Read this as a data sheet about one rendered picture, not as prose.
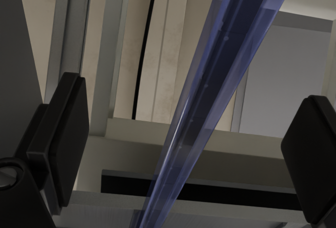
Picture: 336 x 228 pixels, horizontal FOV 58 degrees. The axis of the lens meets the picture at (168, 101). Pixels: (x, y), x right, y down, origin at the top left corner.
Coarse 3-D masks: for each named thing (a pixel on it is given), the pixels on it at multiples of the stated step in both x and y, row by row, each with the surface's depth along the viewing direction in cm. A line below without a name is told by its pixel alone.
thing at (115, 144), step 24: (120, 0) 56; (120, 24) 82; (120, 48) 83; (144, 48) 92; (96, 72) 56; (96, 96) 56; (96, 120) 57; (120, 120) 83; (96, 144) 56; (120, 144) 57; (144, 144) 57; (216, 144) 66; (240, 144) 71; (264, 144) 76; (96, 168) 56; (120, 168) 57; (144, 168) 58; (216, 168) 59; (240, 168) 60; (264, 168) 60
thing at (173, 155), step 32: (224, 0) 7; (256, 0) 7; (224, 32) 8; (256, 32) 8; (192, 64) 10; (224, 64) 8; (192, 96) 10; (224, 96) 10; (192, 128) 11; (160, 160) 14; (192, 160) 13; (160, 192) 15; (160, 224) 19
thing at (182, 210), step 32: (96, 192) 21; (128, 192) 29; (192, 192) 29; (224, 192) 29; (256, 192) 29; (288, 192) 29; (64, 224) 24; (96, 224) 24; (128, 224) 23; (192, 224) 23; (224, 224) 23; (256, 224) 23; (288, 224) 23
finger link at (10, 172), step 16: (0, 160) 8; (16, 160) 8; (0, 176) 8; (16, 176) 8; (0, 192) 7; (16, 192) 7; (32, 192) 7; (0, 208) 7; (16, 208) 7; (32, 208) 7; (0, 224) 7; (16, 224) 7; (32, 224) 7; (48, 224) 7
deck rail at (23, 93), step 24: (0, 0) 12; (0, 24) 12; (24, 24) 15; (0, 48) 13; (24, 48) 15; (0, 72) 13; (24, 72) 16; (0, 96) 13; (24, 96) 16; (0, 120) 13; (24, 120) 17; (0, 144) 14
